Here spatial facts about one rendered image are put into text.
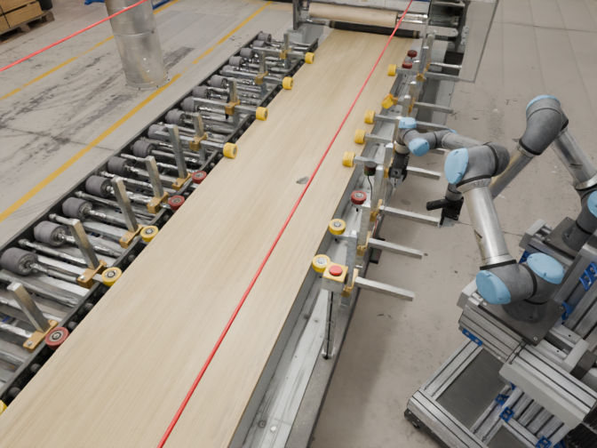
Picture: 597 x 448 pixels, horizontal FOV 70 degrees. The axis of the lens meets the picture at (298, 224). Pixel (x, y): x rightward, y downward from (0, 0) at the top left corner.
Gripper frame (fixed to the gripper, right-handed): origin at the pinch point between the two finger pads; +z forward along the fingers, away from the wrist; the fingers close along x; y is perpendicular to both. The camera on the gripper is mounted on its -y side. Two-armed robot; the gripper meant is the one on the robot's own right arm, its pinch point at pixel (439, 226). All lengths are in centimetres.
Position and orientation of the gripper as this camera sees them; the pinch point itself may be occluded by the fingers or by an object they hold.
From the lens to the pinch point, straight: 228.1
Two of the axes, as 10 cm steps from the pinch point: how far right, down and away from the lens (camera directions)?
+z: 0.0, 7.3, 6.8
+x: 3.4, -6.4, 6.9
